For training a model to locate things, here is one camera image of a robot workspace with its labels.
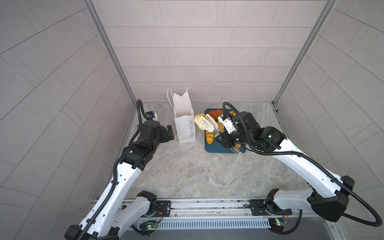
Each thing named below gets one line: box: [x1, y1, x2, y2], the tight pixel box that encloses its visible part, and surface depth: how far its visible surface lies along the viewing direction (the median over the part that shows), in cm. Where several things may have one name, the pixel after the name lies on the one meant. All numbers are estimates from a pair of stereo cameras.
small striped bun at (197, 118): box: [194, 113, 206, 131], surface depth 71 cm
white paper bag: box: [167, 87, 196, 144], surface depth 88 cm
